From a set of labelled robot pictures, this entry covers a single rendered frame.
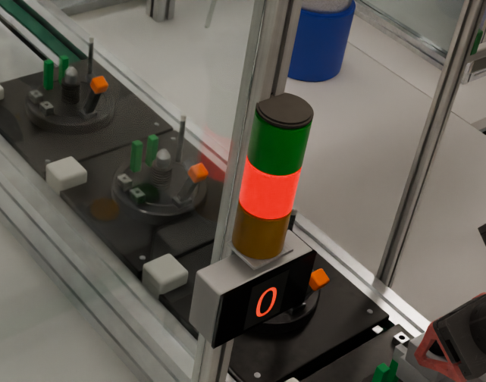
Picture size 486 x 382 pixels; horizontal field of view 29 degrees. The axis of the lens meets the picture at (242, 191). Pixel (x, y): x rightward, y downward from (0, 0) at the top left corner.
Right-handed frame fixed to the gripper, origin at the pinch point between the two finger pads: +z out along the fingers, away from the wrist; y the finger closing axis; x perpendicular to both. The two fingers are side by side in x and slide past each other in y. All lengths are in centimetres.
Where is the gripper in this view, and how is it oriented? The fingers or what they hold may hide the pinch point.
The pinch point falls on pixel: (436, 349)
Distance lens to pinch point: 107.8
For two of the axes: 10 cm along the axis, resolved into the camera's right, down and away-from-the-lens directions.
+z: -4.5, 3.5, 8.2
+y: -7.7, 3.1, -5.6
